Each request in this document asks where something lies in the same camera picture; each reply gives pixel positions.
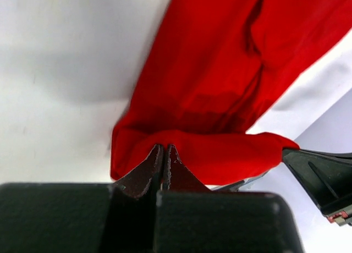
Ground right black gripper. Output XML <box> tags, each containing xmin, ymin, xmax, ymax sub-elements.
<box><xmin>282</xmin><ymin>148</ymin><xmax>351</xmax><ymax>226</ymax></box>

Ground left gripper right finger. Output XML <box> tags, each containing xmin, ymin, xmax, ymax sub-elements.
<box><xmin>163</xmin><ymin>144</ymin><xmax>211</xmax><ymax>193</ymax></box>

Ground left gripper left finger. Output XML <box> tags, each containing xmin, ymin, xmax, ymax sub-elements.
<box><xmin>113</xmin><ymin>145</ymin><xmax>164</xmax><ymax>200</ymax></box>

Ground red t-shirt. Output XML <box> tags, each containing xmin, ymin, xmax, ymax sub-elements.
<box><xmin>110</xmin><ymin>0</ymin><xmax>351</xmax><ymax>185</ymax></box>

